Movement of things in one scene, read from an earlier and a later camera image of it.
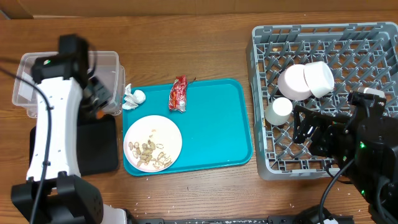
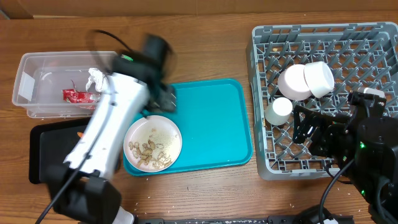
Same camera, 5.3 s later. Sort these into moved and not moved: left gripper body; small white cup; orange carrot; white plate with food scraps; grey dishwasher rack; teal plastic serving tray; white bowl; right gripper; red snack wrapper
Moved: left gripper body; red snack wrapper; orange carrot
Not moved: grey dishwasher rack; teal plastic serving tray; right gripper; white plate with food scraps; white bowl; small white cup
